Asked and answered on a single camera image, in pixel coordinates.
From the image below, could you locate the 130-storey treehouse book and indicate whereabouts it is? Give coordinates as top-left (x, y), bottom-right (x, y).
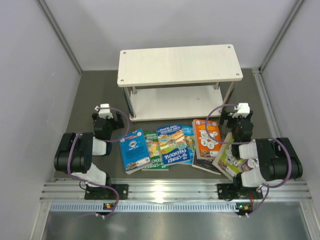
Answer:
top-left (118, 129), bottom-right (152, 175)

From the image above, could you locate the purple cartoon book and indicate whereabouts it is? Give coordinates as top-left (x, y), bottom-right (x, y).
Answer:
top-left (240, 159), bottom-right (259, 172)

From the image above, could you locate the white two-tier wooden shelf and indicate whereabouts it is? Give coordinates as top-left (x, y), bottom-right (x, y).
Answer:
top-left (117, 44), bottom-right (243, 122)

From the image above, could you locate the blue 91-storey treehouse book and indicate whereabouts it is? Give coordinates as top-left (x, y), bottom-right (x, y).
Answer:
top-left (156, 123), bottom-right (191, 167)

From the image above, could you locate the aluminium mounting rail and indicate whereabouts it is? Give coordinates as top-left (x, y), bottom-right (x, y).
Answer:
top-left (40, 178), bottom-right (312, 203)

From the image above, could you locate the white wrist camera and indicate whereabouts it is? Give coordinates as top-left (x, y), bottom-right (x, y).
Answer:
top-left (94, 103), bottom-right (114, 119)
top-left (232, 103), bottom-right (251, 118)

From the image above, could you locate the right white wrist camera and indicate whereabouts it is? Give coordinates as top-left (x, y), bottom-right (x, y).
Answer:
top-left (232, 103), bottom-right (251, 118)

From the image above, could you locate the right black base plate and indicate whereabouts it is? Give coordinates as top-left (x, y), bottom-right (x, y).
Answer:
top-left (217, 183), bottom-right (264, 201)

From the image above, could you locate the light blue storey treehouse book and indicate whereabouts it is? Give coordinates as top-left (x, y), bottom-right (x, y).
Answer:
top-left (182, 126), bottom-right (196, 165)

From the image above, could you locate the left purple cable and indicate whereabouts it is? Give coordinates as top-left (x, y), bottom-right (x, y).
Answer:
top-left (68, 106), bottom-right (131, 219)

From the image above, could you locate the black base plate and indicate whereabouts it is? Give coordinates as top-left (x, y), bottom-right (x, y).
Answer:
top-left (84, 184), bottom-right (129, 200)
top-left (217, 183), bottom-right (264, 201)

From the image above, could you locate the slotted grey cable duct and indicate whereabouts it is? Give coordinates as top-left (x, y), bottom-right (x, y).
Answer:
top-left (50, 202), bottom-right (251, 213)

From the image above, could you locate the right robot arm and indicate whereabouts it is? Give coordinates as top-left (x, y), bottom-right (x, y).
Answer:
top-left (217, 103), bottom-right (303, 201)

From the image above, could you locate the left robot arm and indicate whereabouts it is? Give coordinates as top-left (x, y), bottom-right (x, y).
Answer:
top-left (53, 109), bottom-right (125, 199)

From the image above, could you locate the green 104-storey treehouse book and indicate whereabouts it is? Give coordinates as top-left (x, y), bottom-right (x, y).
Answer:
top-left (142, 131), bottom-right (169, 171)

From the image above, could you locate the orange 78-storey treehouse book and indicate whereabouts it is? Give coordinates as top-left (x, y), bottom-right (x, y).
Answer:
top-left (192, 119), bottom-right (222, 159)

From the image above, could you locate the lime green cartoon book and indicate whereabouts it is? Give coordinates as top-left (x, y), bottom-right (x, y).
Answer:
top-left (212, 143), bottom-right (246, 180)

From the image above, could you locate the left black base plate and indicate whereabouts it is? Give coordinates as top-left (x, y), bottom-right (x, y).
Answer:
top-left (84, 184), bottom-right (129, 200)

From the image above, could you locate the dark tale of cities book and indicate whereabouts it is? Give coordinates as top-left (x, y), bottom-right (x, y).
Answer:
top-left (191, 156), bottom-right (222, 175)

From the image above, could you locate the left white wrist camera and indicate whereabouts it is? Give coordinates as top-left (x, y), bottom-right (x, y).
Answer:
top-left (94, 103), bottom-right (114, 119)

